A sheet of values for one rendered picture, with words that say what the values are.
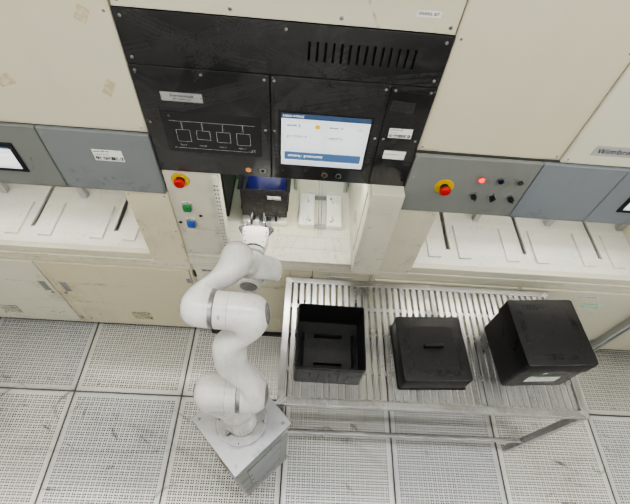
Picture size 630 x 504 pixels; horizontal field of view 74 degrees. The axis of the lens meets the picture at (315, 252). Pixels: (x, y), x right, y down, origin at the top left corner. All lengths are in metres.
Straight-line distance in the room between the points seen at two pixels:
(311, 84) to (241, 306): 0.66
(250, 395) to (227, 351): 0.21
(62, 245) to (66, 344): 0.90
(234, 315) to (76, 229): 1.36
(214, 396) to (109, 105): 0.94
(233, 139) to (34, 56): 0.58
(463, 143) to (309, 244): 0.88
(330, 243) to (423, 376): 0.73
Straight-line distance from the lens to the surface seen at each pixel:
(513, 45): 1.34
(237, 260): 1.12
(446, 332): 1.92
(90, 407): 2.78
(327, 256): 1.98
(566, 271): 2.36
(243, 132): 1.42
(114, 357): 2.84
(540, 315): 1.96
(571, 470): 2.98
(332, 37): 1.23
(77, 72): 1.46
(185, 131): 1.46
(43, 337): 3.07
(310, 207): 2.11
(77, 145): 1.65
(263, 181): 2.05
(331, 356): 1.85
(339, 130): 1.39
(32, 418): 2.89
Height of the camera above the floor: 2.49
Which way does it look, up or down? 55 degrees down
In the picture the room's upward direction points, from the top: 7 degrees clockwise
